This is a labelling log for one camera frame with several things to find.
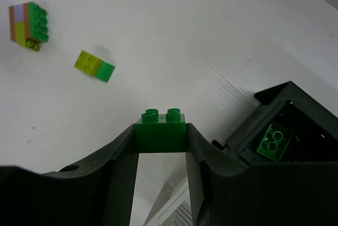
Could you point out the lime green lego pair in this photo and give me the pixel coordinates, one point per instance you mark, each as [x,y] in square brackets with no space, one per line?
[94,66]

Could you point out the black slotted container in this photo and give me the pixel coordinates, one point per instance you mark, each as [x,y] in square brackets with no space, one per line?
[315,137]

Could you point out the orange green lego stack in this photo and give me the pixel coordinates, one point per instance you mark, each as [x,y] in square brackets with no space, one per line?
[28,25]

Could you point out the dark green lego brick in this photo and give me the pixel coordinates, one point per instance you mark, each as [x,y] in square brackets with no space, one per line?
[161,133]

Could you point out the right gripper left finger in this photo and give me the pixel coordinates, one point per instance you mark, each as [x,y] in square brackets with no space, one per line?
[96,190]

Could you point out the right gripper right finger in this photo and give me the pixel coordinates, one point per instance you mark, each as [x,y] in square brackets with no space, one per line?
[224,191]

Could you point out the white slotted container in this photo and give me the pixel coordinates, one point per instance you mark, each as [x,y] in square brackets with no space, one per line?
[172,206]

